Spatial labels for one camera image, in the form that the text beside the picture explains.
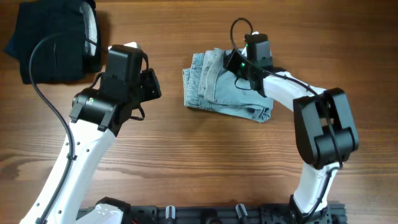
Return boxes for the light blue denim shorts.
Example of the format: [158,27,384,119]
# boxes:
[182,48,274,123]

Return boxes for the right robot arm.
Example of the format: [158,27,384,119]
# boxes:
[223,34,359,223]

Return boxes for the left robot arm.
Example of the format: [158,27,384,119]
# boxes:
[21,42,161,223]

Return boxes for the black fabric storage bag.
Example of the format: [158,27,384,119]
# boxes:
[4,0,101,85]

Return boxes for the right black cable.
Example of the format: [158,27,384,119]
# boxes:
[229,17,345,218]

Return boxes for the black cable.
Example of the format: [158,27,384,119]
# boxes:
[229,17,345,218]
[28,30,103,224]

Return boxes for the left black cable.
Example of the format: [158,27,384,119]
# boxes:
[28,30,103,224]

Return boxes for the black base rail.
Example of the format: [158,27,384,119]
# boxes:
[77,203,348,224]

